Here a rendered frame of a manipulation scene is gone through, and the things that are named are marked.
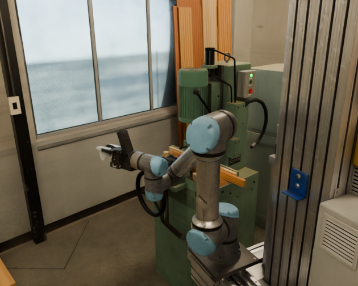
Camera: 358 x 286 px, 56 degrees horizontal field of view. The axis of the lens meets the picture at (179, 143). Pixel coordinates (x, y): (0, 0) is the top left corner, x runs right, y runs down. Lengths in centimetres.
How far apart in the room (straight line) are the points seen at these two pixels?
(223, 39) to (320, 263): 311
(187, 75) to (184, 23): 165
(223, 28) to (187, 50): 62
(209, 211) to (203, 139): 29
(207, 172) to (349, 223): 46
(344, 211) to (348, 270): 17
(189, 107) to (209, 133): 90
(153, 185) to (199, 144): 35
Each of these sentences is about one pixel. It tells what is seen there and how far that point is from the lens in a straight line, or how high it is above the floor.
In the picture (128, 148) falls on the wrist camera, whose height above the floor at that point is 126.
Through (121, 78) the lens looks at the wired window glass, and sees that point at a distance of 333.
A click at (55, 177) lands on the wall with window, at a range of 313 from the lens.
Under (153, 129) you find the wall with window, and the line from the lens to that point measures 358.
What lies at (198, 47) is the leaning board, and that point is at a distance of 373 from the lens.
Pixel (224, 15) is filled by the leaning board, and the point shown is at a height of 184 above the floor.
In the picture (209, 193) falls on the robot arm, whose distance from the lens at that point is 121.
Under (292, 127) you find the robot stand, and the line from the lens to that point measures 122.
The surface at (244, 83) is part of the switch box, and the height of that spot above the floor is 141.
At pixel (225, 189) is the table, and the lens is 193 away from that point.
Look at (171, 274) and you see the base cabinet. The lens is 255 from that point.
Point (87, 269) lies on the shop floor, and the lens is 283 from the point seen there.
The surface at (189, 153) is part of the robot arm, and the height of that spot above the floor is 126.
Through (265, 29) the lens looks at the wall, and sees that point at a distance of 452.
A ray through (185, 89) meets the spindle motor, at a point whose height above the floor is 140.
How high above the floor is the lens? 176
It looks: 19 degrees down
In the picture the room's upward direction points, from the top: 1 degrees counter-clockwise
